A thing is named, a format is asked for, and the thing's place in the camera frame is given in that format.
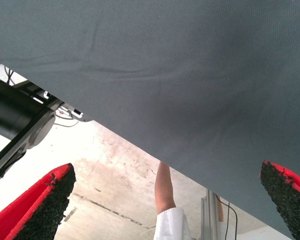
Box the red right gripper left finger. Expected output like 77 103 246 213
0 162 77 240

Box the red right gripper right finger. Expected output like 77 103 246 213
259 160 300 240

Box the person's bare forearm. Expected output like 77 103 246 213
154 161 177 215

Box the small white plug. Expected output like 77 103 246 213
71 107 85 118

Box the white sleeve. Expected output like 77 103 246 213
153 206 192 240

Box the dark grey table cloth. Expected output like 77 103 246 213
0 0 300 240

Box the thin black hanging cable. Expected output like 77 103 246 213
224 201 239 240

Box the aluminium profile post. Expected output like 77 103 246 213
201 188 221 240

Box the black frame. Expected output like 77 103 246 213
0 76 63 191

